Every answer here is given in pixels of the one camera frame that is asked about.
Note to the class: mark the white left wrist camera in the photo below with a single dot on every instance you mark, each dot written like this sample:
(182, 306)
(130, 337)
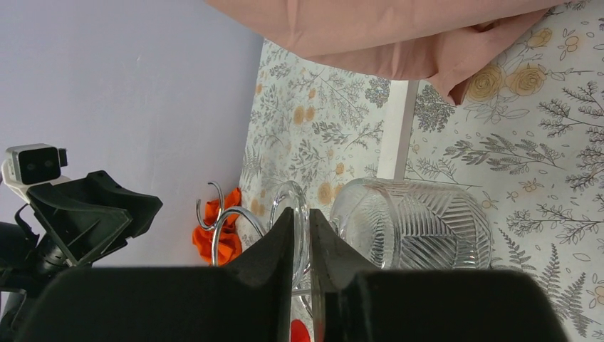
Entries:
(25, 166)

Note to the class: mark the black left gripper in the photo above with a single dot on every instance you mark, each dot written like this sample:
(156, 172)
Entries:
(85, 220)

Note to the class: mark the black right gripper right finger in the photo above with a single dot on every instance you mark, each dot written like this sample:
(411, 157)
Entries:
(353, 300)

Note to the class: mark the pink shorts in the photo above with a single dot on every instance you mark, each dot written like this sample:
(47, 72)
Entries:
(443, 42)

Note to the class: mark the clear wine glass back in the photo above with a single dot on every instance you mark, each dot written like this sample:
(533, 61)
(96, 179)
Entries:
(410, 225)

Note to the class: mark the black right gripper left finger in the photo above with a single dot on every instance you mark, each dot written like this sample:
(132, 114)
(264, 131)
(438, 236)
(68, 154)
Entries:
(248, 299)

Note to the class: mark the orange cloth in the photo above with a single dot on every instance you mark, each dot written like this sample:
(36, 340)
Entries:
(229, 244)

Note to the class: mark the red wine glass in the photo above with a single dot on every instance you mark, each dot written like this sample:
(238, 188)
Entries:
(299, 332)

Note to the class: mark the chrome wine glass rack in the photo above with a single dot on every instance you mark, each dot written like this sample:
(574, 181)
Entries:
(289, 196)

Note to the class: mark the white clothes stand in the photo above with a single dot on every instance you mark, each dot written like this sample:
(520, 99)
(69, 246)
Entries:
(397, 130)

